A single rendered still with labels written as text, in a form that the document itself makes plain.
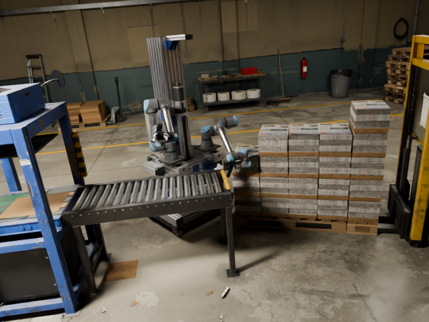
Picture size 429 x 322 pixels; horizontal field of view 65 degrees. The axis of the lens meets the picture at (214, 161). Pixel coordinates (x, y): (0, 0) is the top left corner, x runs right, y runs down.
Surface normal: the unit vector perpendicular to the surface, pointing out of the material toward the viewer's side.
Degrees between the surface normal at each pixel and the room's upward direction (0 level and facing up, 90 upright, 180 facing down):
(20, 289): 90
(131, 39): 90
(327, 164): 90
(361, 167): 90
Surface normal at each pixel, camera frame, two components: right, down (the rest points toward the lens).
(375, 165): -0.24, 0.36
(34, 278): 0.11, 0.34
